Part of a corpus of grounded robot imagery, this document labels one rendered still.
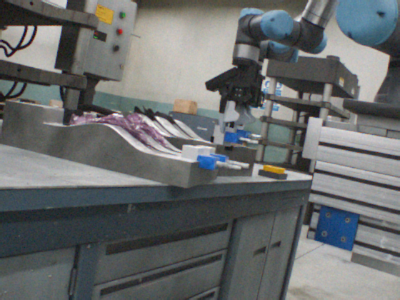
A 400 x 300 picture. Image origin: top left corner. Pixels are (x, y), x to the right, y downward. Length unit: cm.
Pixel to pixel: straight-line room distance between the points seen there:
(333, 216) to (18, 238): 64
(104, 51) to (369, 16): 140
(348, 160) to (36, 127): 71
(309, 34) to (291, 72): 419
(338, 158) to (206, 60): 837
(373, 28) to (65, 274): 73
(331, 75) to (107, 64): 362
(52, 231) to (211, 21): 880
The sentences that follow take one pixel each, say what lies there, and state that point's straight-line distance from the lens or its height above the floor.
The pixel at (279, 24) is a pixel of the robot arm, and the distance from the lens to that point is 113.
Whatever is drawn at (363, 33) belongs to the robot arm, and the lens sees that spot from 83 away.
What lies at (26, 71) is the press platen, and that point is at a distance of 167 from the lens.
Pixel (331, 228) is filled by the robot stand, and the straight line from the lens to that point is 97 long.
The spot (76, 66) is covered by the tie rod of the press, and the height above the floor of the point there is 108.
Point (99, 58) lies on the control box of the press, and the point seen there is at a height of 115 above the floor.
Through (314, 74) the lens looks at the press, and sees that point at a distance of 529.
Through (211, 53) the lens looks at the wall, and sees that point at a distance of 919.
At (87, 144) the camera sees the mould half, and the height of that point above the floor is 84.
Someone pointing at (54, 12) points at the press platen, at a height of 126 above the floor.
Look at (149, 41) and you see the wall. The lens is 1029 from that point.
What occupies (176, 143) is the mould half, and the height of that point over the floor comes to 87.
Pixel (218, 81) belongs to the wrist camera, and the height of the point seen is 106.
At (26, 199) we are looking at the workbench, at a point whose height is 78.
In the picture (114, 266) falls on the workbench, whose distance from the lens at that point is 94.
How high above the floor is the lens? 93
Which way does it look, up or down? 3 degrees down
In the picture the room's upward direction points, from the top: 10 degrees clockwise
